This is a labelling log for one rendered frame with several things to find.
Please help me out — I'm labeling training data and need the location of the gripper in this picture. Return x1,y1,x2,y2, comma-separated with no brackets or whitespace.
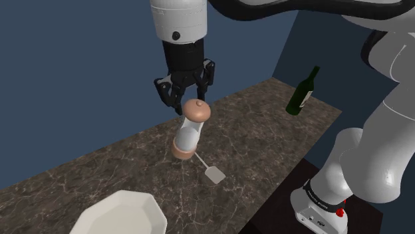
154,39,216,116

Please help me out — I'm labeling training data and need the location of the salt grinder with tan cap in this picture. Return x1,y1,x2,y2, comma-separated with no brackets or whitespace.
171,98,211,161

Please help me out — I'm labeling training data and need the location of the grey metal spatula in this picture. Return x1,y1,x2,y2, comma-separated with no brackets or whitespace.
194,152,227,185

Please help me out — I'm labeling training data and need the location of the dark green wine bottle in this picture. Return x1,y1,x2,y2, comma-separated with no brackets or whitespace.
285,65,321,116

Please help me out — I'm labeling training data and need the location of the white octagonal plate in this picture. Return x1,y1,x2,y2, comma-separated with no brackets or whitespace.
69,189,168,234

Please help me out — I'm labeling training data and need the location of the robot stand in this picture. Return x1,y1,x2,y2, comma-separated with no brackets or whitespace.
239,158,384,234

